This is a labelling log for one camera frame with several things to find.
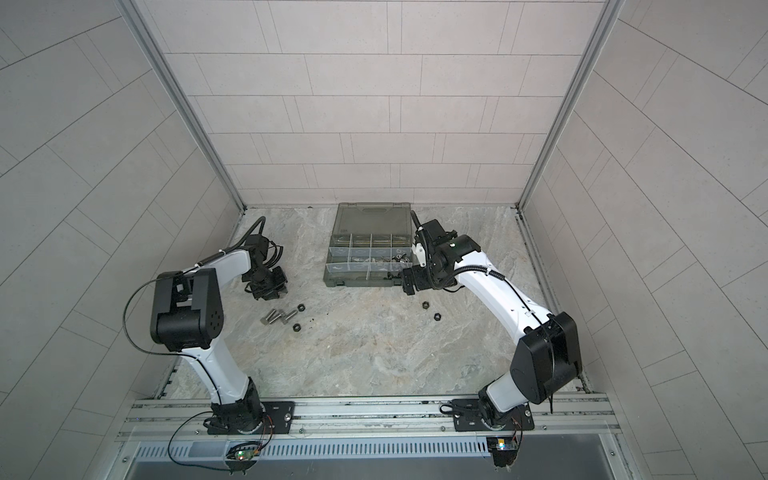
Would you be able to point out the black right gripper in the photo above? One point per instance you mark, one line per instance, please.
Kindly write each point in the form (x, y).
(419, 282)

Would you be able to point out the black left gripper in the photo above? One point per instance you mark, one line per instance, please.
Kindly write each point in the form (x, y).
(281, 283)

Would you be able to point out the silver spacer cluster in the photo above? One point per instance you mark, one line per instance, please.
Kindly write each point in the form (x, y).
(276, 315)

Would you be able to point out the grey compartment organizer box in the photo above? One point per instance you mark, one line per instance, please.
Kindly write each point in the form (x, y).
(364, 239)

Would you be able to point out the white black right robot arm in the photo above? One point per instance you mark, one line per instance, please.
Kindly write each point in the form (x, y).
(547, 352)

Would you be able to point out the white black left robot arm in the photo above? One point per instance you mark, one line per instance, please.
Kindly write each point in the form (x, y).
(188, 318)

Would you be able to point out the left green circuit board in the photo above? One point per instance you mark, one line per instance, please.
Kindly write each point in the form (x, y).
(244, 452)

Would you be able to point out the white vent grille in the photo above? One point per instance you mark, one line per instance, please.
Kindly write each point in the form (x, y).
(309, 449)

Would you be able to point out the right circuit board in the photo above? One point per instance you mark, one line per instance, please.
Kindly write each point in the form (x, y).
(503, 450)

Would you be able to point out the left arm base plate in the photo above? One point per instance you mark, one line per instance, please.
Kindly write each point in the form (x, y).
(271, 417)

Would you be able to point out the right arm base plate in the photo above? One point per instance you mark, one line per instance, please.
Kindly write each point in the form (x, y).
(479, 415)

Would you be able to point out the aluminium front rail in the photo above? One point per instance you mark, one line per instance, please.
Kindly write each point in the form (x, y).
(368, 417)

